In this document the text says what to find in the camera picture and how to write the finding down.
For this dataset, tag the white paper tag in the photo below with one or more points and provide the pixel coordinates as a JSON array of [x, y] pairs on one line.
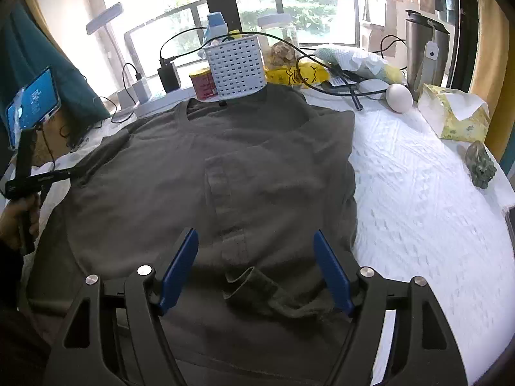
[[431, 52]]

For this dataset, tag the white egg-shaped object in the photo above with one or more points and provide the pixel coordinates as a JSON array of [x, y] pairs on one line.
[[399, 97]]

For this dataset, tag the white desk lamp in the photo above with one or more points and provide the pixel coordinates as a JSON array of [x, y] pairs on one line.
[[104, 18]]

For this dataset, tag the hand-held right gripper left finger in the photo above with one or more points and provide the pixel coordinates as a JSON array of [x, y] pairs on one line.
[[177, 273]]

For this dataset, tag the stainless steel tumbler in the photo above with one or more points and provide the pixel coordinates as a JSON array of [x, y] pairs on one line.
[[422, 48]]

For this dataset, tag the black charger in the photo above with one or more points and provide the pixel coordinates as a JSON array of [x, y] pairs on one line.
[[169, 76]]

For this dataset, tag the clear jar with white lid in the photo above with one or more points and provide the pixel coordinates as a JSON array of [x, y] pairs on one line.
[[277, 36]]

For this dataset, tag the blue and white packet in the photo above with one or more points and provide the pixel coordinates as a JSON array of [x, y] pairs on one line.
[[217, 26]]

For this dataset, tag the green figurine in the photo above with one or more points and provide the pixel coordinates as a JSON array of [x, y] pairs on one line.
[[481, 165]]

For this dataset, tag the red can with yellow lid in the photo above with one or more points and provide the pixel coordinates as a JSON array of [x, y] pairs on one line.
[[201, 84]]

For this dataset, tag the white textured tablecloth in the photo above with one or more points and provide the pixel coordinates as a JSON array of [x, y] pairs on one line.
[[402, 209]]

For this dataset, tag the person's left hand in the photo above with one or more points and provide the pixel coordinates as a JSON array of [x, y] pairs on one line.
[[10, 225]]

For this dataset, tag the yellow plastic bag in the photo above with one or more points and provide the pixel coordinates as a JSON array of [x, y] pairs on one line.
[[297, 74]]

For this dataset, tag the olive green t-shirt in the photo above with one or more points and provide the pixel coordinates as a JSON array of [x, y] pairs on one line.
[[261, 169]]

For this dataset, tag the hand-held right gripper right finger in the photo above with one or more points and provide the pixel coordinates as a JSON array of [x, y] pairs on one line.
[[332, 273]]

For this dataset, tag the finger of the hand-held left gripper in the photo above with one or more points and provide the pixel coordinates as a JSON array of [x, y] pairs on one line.
[[76, 175]]

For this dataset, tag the yellow green tissue pack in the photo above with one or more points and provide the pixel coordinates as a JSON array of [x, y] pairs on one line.
[[450, 116]]

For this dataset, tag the smartphone with blue screen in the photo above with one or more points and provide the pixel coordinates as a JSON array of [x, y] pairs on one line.
[[34, 100]]

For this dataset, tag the white perforated plastic basket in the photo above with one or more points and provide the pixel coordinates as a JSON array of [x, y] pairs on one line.
[[237, 68]]

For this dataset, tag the teal cloth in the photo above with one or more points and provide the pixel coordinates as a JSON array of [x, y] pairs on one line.
[[48, 48]]

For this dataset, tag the white and green wrapped packet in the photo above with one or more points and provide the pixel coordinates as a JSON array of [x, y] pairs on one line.
[[354, 58]]

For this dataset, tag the white charger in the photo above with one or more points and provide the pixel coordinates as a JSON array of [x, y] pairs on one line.
[[143, 90]]

